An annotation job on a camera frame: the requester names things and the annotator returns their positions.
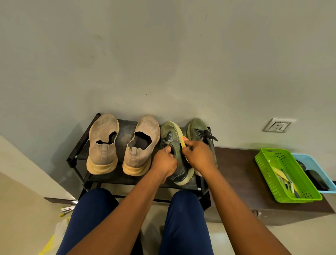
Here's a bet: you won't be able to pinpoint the person's left hand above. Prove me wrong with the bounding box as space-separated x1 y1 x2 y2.
151 146 179 184

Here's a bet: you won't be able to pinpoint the person's right hand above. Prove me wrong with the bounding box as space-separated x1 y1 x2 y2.
181 140 218 179

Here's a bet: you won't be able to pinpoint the beige suede shoe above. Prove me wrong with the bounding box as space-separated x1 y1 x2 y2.
86 113 120 175
122 115 161 177

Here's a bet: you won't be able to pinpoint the yellow-edged shoe shine sponge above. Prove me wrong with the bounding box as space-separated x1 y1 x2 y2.
178 135 194 165

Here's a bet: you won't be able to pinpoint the green sneaker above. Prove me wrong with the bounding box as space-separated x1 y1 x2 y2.
187 118 218 177
160 121 195 186

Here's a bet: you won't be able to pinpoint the yellow sticky note pad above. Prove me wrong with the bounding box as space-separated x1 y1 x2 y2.
272 167 288 182

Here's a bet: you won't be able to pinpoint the person's left forearm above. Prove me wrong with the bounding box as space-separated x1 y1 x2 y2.
67 171 171 255

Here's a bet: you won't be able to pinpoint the person's right forearm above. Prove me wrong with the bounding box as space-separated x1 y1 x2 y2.
204 169 292 255

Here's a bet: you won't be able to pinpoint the dark brown low bench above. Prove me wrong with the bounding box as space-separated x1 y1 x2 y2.
204 147 336 226

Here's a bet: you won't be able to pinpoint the black metal shoe rack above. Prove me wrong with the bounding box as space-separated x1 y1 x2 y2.
66 113 212 211

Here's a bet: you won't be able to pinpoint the dark blue trousers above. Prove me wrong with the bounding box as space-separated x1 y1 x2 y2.
56 188 215 255

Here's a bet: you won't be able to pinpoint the green plastic basket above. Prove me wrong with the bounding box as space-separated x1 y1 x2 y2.
254 148 323 204

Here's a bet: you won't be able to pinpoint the light blue plastic basket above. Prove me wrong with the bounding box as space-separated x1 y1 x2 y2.
291 153 336 194

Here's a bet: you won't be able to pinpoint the white wall socket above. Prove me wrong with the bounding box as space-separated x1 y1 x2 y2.
262 117 297 133

